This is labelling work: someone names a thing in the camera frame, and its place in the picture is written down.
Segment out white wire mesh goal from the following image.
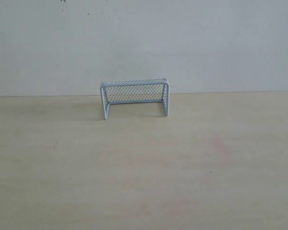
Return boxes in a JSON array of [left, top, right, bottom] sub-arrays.
[[100, 78, 170, 120]]

